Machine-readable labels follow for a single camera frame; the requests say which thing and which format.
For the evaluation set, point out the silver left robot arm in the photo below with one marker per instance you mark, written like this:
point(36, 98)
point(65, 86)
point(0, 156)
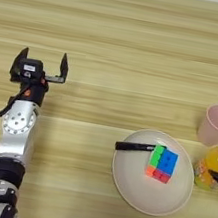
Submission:
point(17, 132)

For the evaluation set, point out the black marker pen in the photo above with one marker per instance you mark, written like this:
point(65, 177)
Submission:
point(131, 147)

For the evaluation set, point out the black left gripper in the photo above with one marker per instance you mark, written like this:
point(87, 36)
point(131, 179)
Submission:
point(32, 92)

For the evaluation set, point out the pink plastic cup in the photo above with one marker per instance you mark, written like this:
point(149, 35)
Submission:
point(216, 125)

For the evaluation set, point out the pale pink round plate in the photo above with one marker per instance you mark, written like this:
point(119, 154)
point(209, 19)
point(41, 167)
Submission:
point(134, 186)

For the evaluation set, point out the orange juice bottle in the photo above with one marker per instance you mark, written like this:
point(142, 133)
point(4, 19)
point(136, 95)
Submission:
point(209, 166)

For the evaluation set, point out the left gripper's labelled black box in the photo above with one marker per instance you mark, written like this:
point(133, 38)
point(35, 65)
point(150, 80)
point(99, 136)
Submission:
point(31, 68)

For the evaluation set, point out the colourful puzzle cube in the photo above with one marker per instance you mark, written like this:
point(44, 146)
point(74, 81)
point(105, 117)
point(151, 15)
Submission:
point(162, 164)

